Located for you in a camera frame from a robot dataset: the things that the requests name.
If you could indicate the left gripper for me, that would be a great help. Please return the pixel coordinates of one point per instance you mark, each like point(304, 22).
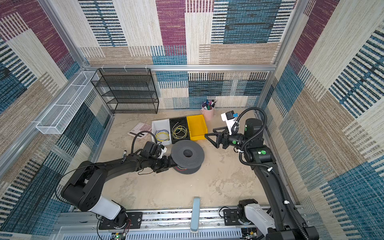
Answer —
point(164, 165)

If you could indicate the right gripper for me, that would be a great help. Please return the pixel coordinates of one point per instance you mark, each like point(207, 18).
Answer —
point(225, 134)

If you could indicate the grey cable spool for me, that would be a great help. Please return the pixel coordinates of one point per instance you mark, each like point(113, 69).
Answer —
point(188, 156)

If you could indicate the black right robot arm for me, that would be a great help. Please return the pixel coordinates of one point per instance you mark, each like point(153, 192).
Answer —
point(244, 132)

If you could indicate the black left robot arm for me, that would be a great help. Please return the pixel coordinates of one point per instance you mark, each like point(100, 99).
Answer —
point(84, 188)

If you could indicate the yellow plastic bin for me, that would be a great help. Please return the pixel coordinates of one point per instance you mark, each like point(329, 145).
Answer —
point(197, 127)

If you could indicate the pink pen cup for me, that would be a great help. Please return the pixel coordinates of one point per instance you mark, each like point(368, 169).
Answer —
point(208, 109)

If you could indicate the white plastic bin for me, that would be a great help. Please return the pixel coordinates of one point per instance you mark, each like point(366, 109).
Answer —
point(162, 132)

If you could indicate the black plastic bin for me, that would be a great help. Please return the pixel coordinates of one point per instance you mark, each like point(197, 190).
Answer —
point(179, 129)

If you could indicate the black white marker pen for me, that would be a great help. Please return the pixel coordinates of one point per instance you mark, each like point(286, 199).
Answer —
point(124, 156)

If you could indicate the pink calculator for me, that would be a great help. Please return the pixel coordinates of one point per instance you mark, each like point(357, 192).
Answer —
point(139, 128)

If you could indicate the black mesh shelf rack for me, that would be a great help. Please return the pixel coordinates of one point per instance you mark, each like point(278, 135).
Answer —
point(127, 90)

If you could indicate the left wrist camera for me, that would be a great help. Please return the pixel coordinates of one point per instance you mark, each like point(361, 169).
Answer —
point(157, 151)

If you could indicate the light blue clamp handle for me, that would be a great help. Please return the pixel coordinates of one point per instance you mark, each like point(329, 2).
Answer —
point(195, 217)

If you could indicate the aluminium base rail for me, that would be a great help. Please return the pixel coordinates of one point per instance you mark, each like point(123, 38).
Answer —
point(216, 223)

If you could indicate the white wire mesh basket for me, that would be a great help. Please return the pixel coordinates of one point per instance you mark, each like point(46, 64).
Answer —
point(59, 116)

